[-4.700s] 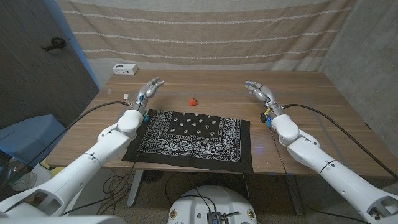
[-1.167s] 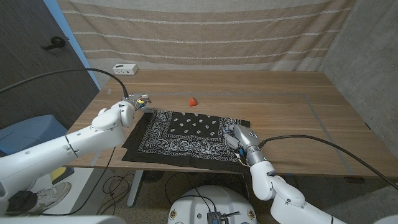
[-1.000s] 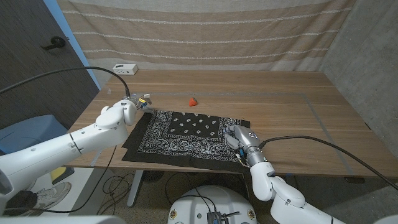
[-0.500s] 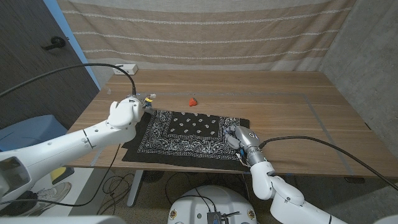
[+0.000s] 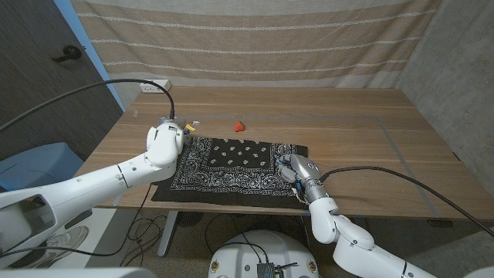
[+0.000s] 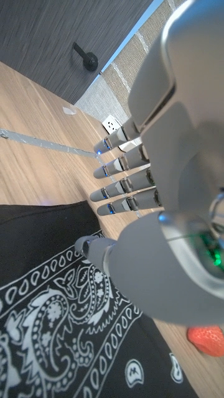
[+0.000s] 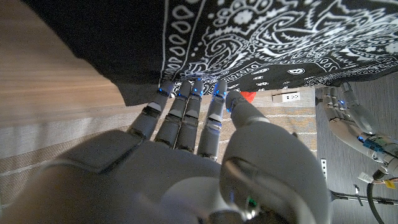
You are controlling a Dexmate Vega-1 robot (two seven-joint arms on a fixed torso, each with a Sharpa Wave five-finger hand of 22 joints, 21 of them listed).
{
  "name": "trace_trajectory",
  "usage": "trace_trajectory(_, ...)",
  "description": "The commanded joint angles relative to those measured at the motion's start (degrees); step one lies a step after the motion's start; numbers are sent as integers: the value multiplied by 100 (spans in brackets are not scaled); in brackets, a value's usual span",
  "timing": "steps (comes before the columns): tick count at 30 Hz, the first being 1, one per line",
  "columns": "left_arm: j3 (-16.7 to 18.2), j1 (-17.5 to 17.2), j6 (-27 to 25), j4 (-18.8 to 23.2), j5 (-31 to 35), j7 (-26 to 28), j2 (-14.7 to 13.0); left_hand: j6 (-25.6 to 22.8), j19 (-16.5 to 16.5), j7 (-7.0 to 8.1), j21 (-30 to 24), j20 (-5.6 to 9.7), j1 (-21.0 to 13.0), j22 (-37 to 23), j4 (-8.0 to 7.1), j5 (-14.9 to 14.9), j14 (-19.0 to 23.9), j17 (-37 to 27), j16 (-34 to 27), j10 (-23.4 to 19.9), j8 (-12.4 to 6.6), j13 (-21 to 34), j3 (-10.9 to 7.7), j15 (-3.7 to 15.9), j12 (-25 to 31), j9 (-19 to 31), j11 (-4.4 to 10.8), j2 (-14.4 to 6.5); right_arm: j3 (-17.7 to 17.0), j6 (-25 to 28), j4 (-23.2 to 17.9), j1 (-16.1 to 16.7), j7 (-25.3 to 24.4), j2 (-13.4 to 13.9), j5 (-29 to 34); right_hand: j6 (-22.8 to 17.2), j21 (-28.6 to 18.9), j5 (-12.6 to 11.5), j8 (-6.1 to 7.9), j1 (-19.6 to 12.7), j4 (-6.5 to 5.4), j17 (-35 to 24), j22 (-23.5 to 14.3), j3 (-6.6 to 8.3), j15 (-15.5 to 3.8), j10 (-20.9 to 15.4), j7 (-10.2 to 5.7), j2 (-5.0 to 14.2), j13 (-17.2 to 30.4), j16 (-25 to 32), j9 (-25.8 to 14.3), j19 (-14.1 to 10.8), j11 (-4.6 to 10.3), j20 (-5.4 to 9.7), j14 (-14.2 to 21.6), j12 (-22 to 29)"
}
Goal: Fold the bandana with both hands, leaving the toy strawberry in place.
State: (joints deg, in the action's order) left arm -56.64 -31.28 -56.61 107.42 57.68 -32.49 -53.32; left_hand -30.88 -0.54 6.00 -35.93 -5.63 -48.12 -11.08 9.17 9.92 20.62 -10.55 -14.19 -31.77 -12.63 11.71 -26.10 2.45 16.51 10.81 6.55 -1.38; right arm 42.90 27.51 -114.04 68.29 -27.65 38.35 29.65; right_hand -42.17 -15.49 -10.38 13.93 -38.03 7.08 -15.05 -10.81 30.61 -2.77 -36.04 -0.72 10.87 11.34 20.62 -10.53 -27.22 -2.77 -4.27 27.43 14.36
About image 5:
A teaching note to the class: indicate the white sneaker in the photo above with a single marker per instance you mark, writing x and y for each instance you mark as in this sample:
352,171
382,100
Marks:
69,235

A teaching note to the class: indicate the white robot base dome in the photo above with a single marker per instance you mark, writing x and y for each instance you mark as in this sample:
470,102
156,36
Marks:
270,247

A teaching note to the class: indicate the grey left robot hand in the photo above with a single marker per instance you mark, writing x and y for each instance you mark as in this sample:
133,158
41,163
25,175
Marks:
171,120

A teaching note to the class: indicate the beige striped backdrop cloth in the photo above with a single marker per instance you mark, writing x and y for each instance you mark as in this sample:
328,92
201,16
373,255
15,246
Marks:
251,38

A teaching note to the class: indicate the round gold emblem sticker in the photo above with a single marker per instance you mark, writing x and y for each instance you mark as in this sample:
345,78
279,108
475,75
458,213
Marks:
312,266
215,266

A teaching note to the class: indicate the dark wood-grain door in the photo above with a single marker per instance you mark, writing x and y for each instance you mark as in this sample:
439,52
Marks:
38,96

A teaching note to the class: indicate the black table foot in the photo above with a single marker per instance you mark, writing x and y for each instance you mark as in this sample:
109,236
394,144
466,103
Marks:
440,223

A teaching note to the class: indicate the blue plastic bin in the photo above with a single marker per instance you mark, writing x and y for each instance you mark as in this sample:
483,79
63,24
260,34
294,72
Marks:
38,166

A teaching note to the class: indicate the white table leg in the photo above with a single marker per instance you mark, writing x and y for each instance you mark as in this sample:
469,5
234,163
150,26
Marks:
168,231

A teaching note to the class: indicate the blue door frame strip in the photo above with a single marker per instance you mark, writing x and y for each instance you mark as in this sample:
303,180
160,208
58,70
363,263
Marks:
88,50

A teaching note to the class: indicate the white power strip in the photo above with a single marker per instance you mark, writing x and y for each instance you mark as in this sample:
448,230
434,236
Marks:
152,86

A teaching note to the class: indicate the small black electronics box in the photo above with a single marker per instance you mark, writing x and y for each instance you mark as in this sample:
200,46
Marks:
265,271

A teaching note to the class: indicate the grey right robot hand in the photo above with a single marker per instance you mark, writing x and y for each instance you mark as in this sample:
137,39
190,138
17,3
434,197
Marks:
303,166

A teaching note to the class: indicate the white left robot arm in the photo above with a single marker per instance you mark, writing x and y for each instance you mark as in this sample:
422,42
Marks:
96,185

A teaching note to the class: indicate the red toy strawberry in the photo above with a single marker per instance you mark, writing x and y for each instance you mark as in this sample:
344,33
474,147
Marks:
239,126

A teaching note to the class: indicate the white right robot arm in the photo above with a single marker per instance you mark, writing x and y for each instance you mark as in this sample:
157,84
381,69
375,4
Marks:
355,247

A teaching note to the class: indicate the black paisley bandana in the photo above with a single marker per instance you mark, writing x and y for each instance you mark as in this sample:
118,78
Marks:
231,154

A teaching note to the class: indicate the dark round floor object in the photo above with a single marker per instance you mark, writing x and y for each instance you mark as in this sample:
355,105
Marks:
190,219

